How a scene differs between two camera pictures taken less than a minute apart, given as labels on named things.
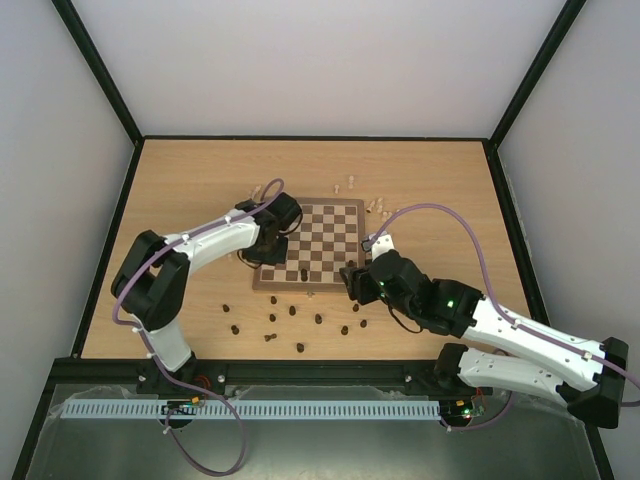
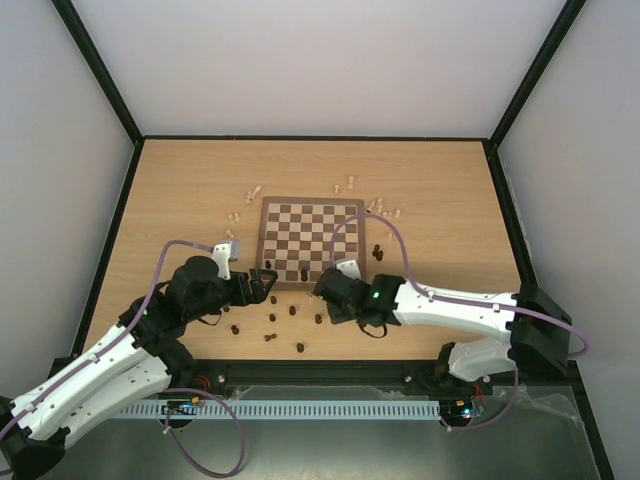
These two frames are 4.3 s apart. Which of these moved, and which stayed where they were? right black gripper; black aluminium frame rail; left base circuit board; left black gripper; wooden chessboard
Moved: left black gripper; right black gripper
Stayed: left base circuit board; wooden chessboard; black aluminium frame rail
